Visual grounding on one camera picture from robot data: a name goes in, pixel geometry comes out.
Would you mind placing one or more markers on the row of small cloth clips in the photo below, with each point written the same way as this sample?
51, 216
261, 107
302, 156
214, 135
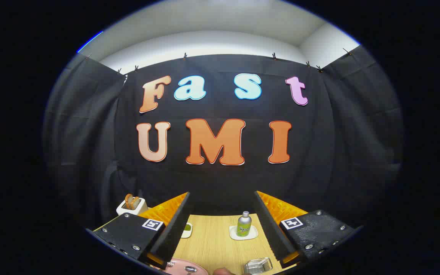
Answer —
185, 56

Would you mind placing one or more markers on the white divided dish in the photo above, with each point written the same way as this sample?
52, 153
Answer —
186, 234

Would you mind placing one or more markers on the white toaster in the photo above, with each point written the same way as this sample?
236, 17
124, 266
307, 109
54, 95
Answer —
126, 210

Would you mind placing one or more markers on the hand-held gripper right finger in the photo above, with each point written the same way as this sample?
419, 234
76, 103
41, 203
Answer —
271, 229

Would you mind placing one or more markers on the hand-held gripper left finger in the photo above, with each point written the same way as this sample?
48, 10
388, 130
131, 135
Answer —
174, 225

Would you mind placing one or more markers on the pink round plate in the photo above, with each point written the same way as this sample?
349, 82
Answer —
178, 268

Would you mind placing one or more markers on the green drink bottle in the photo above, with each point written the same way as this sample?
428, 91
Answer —
244, 225

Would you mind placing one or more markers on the white square coaster plate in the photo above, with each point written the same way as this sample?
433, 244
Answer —
254, 233

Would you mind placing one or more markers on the toast slice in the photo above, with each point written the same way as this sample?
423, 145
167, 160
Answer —
131, 201

